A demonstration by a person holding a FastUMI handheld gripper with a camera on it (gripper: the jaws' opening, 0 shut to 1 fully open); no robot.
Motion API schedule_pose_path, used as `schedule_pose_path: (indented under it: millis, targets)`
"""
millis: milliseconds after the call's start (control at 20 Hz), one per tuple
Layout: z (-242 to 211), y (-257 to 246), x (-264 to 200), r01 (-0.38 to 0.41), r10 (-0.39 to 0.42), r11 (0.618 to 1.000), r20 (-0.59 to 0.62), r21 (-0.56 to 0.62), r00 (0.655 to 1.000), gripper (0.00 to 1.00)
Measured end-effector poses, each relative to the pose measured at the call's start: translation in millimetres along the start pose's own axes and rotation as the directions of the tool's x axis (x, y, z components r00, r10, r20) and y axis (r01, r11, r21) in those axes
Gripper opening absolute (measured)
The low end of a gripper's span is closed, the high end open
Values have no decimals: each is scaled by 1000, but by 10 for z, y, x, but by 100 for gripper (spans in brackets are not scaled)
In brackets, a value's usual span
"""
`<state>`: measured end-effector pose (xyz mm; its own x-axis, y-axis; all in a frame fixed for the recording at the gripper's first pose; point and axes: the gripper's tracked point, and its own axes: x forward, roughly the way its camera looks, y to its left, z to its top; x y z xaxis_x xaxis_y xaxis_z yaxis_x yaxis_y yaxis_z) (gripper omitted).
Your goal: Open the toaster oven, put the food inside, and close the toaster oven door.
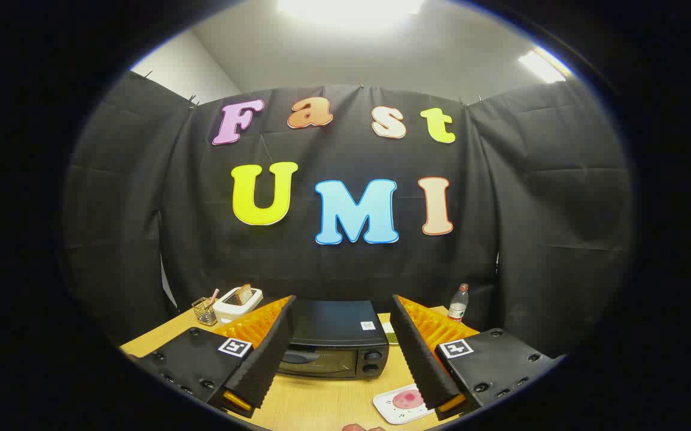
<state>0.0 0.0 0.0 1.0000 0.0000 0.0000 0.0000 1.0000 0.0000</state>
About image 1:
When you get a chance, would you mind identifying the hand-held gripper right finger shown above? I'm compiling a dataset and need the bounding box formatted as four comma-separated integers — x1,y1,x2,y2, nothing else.
389,293,564,420

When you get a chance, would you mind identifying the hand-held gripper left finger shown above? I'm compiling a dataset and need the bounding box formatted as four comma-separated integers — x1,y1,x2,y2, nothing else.
127,295,297,418

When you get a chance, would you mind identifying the round pink ham slice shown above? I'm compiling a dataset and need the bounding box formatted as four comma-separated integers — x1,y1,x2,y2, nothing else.
393,389,427,410

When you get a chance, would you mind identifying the white square plate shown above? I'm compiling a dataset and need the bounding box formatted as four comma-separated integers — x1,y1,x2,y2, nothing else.
373,383,437,426

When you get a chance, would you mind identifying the black toaster oven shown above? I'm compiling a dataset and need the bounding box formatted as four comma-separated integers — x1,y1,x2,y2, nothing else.
276,299,390,380

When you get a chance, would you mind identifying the white pop-up toaster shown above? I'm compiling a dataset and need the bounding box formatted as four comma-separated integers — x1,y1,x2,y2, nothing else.
212,286,263,324

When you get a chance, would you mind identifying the clear water bottle red label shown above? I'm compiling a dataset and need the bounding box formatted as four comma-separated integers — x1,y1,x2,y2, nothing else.
447,283,470,324

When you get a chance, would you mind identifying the ceiling light panel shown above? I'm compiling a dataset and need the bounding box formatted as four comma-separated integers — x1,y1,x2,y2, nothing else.
518,48,568,83
278,0,425,19

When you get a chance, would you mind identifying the small wire basket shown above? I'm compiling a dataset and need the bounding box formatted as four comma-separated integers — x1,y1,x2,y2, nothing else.
191,298,218,326

